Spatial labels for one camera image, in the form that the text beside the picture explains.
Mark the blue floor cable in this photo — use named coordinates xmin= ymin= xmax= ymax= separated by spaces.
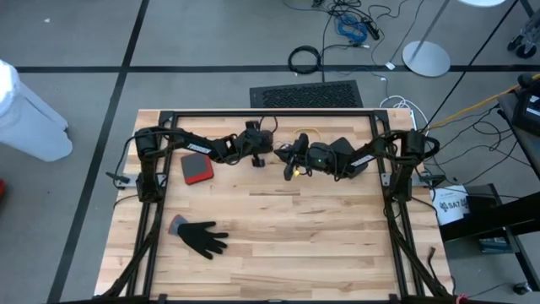
xmin=336 ymin=14 xmax=370 ymax=43

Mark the grey round-base stand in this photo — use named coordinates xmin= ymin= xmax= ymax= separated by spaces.
xmin=401 ymin=0 xmax=451 ymax=79

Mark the black caster wheel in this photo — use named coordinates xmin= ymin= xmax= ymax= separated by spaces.
xmin=507 ymin=16 xmax=540 ymax=59

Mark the yellow cord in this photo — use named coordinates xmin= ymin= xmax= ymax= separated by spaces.
xmin=293 ymin=127 xmax=324 ymax=140

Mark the yellow floor cable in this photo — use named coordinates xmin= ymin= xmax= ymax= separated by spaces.
xmin=421 ymin=72 xmax=540 ymax=132

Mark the red and black pad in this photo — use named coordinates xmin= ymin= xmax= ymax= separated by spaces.
xmin=180 ymin=150 xmax=215 ymax=186

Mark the brown strap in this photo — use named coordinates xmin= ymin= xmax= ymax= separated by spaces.
xmin=425 ymin=246 xmax=438 ymax=274

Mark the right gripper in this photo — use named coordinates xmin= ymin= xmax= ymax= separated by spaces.
xmin=273 ymin=133 xmax=316 ymax=182

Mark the coiled black floor cable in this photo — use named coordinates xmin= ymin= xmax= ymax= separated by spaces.
xmin=287 ymin=45 xmax=323 ymax=76

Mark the white bagged bin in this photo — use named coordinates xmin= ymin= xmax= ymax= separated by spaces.
xmin=0 ymin=58 xmax=73 ymax=163

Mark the white floor cable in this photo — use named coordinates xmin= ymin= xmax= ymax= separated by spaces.
xmin=379 ymin=95 xmax=429 ymax=128

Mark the white round disc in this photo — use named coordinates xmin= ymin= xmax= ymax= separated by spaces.
xmin=457 ymin=0 xmax=507 ymax=8

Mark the black box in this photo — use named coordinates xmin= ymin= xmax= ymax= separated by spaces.
xmin=465 ymin=183 xmax=504 ymax=212

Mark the black glove grey cuff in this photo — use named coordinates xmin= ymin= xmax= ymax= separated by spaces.
xmin=167 ymin=214 xmax=230 ymax=260

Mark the black floor vent grille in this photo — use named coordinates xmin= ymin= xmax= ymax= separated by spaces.
xmin=249 ymin=79 xmax=365 ymax=109

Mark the stack of books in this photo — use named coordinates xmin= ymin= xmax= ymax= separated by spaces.
xmin=478 ymin=236 xmax=514 ymax=254

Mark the black electronic device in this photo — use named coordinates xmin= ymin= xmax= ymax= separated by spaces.
xmin=512 ymin=72 xmax=540 ymax=137

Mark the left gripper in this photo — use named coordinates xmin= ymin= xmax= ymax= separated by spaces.
xmin=235 ymin=121 xmax=278 ymax=168

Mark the grey side table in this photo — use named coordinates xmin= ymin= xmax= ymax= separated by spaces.
xmin=497 ymin=92 xmax=540 ymax=182

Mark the black zip case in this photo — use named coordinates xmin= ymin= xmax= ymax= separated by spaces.
xmin=328 ymin=137 xmax=370 ymax=180

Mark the black aluminium frame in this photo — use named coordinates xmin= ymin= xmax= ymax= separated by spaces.
xmin=94 ymin=108 xmax=455 ymax=304

